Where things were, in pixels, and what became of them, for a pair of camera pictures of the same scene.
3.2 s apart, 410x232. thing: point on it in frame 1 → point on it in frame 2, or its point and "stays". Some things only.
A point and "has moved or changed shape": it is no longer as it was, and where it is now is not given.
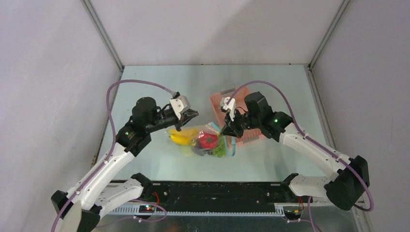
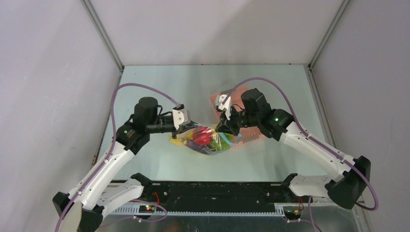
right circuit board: [292, 212] stays
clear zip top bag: [206, 139] has moved or changed shape
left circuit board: [146, 209] stays
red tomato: [208, 140] → [202, 135]
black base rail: [214, 197] stays
